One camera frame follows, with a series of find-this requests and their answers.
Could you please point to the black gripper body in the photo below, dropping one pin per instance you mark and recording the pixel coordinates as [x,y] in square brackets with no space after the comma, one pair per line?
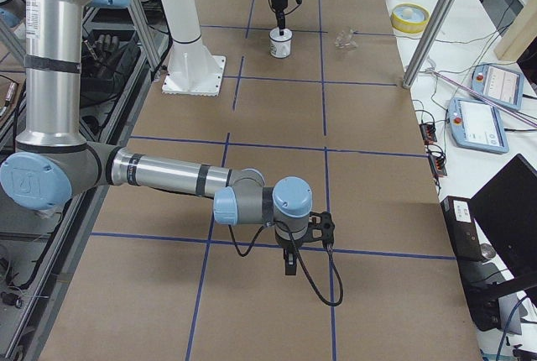
[278,3]
[288,246]

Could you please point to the white enamel cup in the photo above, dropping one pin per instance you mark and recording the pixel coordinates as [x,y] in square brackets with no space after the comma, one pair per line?
[280,50]

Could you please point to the yellow tape roll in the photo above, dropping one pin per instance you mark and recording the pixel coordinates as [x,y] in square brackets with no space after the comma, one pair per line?
[409,18]

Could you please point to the black computer box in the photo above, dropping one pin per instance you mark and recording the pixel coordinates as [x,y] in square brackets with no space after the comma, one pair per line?
[461,227]

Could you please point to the orange black connector module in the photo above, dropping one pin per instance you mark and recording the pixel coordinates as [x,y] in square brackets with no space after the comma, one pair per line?
[428,133]

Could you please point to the near blue teach pendant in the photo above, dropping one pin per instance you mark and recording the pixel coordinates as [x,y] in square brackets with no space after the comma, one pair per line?
[477,125]

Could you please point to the blue teach pendant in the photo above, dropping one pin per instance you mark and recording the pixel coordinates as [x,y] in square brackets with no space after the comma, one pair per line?
[477,125]
[499,84]

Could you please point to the black laptop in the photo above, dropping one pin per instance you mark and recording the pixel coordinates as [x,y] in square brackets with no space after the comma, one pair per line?
[505,210]

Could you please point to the far blue teach pendant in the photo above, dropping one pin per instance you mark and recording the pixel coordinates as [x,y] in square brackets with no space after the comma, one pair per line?
[499,84]

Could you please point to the wooden board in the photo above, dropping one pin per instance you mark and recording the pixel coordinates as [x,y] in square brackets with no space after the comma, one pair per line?
[519,35]

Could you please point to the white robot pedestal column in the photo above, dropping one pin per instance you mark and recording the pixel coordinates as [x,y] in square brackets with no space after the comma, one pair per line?
[191,69]

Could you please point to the aluminium frame post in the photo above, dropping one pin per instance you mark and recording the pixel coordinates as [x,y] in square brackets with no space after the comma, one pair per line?
[437,18]

